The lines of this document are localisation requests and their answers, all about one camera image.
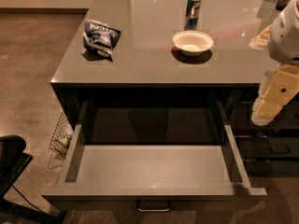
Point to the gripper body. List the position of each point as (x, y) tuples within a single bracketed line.
[(286, 36)]

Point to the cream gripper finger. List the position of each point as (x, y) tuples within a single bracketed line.
[(262, 89), (264, 112)]

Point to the blue chip bag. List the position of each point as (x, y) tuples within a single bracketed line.
[(100, 38)]

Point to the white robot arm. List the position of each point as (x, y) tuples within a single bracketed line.
[(281, 37)]

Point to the open grey top drawer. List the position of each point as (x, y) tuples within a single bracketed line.
[(185, 156)]

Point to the white paper bowl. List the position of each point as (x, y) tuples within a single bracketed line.
[(192, 43)]

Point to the silver blue drink can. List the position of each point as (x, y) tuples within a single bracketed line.
[(192, 14)]

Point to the grey cabinet counter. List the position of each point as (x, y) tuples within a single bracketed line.
[(149, 93)]

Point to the black office chair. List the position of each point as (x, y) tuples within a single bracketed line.
[(11, 149)]

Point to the metal drawer handle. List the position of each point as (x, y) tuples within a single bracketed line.
[(153, 206)]

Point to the wire basket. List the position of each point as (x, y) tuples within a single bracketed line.
[(60, 142)]

